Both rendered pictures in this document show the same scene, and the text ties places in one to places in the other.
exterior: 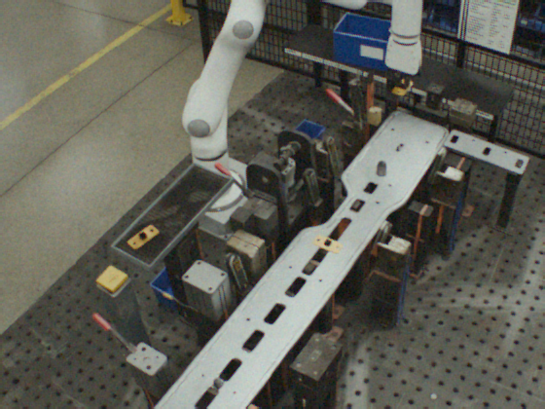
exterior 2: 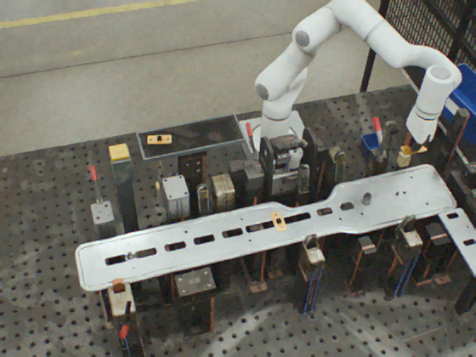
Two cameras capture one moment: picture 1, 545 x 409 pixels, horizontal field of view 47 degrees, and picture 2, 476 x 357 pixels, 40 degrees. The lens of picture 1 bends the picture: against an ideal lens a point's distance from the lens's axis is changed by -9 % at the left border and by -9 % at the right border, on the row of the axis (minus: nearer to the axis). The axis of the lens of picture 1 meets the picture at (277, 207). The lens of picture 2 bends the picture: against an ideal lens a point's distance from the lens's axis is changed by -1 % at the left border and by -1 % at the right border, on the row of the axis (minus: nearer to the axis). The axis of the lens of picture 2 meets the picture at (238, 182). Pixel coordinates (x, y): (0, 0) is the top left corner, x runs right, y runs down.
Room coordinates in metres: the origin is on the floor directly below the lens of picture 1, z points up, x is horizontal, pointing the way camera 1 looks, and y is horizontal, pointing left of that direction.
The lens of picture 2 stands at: (0.06, -0.79, 2.87)
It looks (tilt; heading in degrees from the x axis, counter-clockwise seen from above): 51 degrees down; 35
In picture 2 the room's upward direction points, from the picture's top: 3 degrees clockwise
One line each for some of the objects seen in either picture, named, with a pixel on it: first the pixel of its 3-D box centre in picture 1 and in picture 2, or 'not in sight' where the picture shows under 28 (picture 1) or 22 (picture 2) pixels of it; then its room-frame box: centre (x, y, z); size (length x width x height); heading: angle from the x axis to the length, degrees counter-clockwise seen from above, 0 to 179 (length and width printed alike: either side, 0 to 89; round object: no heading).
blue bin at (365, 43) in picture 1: (377, 43); (468, 103); (2.16, -0.42, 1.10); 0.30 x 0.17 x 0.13; 65
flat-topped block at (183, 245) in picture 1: (186, 270); (192, 178); (1.27, 0.28, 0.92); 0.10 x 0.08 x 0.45; 145
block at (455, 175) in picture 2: (427, 142); (450, 206); (1.85, -0.56, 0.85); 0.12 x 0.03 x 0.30; 55
